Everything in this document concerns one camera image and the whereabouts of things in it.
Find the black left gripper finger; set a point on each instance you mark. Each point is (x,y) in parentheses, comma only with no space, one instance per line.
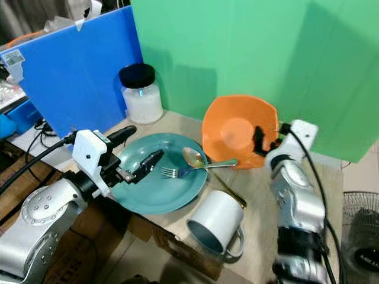
(122,135)
(150,164)

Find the plain cardboard box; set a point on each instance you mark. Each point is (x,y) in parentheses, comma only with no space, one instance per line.
(177,248)

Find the white mug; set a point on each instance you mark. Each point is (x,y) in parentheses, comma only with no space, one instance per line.
(222,216)

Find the black floor fan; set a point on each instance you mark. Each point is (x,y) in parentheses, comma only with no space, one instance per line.
(361,236)

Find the silver fork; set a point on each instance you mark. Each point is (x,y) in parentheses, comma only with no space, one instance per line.
(210,165)

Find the white barcode label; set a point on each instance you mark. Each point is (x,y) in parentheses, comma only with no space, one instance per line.
(12,57)

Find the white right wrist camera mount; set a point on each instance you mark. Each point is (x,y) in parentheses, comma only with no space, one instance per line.
(303,135)

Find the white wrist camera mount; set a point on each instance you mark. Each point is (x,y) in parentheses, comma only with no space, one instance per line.
(303,135)
(89,151)

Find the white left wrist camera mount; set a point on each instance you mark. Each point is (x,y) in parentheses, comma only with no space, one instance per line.
(89,151)

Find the grey curtain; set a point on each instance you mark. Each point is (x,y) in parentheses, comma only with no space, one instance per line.
(35,15)

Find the blue plastic board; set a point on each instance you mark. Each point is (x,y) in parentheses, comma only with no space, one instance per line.
(77,77)

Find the orange square plate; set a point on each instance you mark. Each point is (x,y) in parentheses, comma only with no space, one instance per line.
(231,130)

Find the clear jar with black lid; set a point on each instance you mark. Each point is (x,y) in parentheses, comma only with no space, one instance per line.
(142,100)

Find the teal plate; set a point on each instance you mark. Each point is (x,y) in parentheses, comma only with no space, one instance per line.
(166,194)

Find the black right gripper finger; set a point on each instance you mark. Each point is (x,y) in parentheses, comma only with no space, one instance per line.
(260,139)

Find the blue device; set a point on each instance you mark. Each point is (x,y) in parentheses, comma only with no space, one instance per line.
(15,121)

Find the green screen board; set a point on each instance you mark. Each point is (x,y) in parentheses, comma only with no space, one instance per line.
(249,53)

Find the gold spoon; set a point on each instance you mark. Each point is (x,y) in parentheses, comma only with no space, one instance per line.
(194,157)

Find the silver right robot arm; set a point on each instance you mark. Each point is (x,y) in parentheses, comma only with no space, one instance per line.
(296,204)

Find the clear plastic bag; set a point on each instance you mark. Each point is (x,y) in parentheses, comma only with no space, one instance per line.
(62,25)

